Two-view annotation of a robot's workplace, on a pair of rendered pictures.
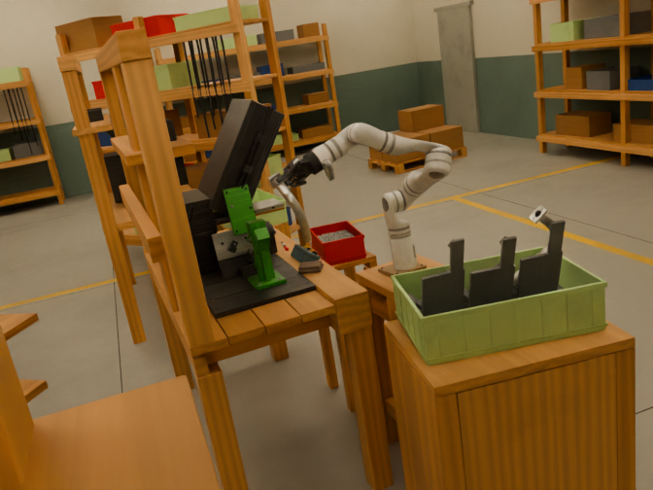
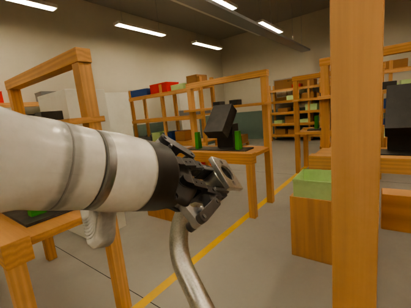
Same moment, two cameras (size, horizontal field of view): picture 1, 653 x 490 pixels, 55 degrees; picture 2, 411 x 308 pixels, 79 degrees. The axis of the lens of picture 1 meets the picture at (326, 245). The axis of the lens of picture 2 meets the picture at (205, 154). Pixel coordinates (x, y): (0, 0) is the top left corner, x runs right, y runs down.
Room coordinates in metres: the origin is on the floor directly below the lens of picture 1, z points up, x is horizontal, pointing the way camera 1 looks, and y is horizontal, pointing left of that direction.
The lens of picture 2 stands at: (2.32, -0.09, 1.51)
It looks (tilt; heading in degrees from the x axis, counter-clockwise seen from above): 10 degrees down; 145
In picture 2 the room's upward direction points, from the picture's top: 6 degrees counter-clockwise
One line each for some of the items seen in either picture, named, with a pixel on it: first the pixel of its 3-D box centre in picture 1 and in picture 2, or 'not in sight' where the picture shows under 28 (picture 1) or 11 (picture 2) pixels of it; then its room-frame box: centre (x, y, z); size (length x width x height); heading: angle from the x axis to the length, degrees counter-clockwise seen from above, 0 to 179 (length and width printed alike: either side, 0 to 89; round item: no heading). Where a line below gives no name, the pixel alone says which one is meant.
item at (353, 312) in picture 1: (292, 263); not in sight; (2.92, 0.18, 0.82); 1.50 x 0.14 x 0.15; 19
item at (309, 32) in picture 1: (248, 99); not in sight; (11.53, 0.97, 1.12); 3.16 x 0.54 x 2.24; 107
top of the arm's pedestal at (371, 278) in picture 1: (405, 275); not in sight; (2.51, -0.31, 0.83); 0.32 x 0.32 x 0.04; 23
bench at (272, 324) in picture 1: (251, 351); not in sight; (2.83, 0.45, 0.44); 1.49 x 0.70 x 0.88; 19
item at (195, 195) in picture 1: (192, 231); not in sight; (2.88, 0.61, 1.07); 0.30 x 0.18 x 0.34; 19
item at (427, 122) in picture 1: (414, 137); not in sight; (9.11, -1.51, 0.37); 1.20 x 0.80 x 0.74; 115
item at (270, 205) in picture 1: (240, 212); not in sight; (2.94, 0.38, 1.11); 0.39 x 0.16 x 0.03; 109
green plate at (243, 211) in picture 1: (239, 208); not in sight; (2.78, 0.36, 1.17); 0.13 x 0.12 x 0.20; 19
